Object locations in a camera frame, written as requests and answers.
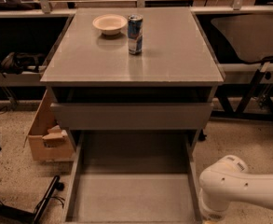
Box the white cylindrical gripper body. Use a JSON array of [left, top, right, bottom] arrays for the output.
[[198, 193, 229, 222]]

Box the grey drawer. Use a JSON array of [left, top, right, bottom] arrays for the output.
[[61, 131, 202, 224], [50, 103, 212, 130]]

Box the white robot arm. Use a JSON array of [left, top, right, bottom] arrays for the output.
[[198, 155, 273, 222]]

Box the grey drawer cabinet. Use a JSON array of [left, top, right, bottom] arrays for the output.
[[41, 7, 224, 147]]

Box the grey top drawer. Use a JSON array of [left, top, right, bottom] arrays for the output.
[[50, 103, 212, 130]]

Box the black chair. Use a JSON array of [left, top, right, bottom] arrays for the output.
[[208, 12, 273, 121]]

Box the cardboard box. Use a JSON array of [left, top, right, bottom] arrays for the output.
[[27, 92, 75, 161]]

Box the blue silver drink can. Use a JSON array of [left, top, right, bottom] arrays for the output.
[[128, 14, 143, 54]]

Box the white bowl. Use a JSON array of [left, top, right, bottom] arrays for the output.
[[92, 14, 128, 35]]

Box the black headset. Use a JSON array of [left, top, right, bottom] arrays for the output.
[[0, 52, 46, 75]]

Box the black stand with cable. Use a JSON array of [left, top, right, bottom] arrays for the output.
[[0, 175, 65, 224]]

